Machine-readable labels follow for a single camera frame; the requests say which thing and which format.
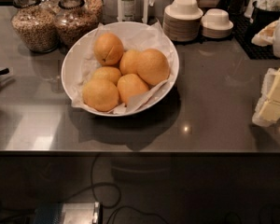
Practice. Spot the white paper bowl liner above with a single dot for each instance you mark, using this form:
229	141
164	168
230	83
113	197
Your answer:
140	38

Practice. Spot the black rubber bar mat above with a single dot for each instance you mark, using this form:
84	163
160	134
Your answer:
254	52

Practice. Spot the orange middle left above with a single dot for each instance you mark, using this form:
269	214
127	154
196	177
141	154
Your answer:
110	73

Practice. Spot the orange front left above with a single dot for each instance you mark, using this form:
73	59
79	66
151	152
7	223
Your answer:
100	94

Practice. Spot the left glass cereal jar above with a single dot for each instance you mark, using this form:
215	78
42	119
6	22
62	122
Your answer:
35	26

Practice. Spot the clear glass bottle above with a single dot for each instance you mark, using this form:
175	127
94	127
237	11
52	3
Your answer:
128	10

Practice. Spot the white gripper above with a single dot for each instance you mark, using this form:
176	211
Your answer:
267	111

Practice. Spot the black container with packets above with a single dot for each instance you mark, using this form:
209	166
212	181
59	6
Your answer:
264	12

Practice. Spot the orange middle back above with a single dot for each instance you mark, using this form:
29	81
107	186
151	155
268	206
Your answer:
128	62

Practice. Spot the silver box under table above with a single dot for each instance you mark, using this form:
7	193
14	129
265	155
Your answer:
69	213

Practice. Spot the white oval bowl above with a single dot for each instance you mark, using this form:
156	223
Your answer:
74	59

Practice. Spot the back glass cereal jar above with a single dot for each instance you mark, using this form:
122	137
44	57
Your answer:
95	7

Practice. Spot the large orange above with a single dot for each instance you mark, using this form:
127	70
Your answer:
153	66

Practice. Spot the white frame posts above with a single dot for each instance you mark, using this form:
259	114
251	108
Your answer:
144	11

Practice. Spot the tall stack paper bowls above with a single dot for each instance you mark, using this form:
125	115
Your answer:
181	20

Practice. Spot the glass cereal jar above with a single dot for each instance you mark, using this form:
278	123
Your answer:
73	21
35	26
95	7

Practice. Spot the orange top left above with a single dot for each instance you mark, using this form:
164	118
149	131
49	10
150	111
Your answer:
108	49

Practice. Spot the orange front right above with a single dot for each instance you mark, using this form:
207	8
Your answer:
130	85

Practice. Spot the middle glass cereal jar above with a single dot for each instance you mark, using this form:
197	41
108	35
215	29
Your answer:
73	21

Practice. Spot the short stack paper bowls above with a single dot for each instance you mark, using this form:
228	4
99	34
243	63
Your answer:
216	23

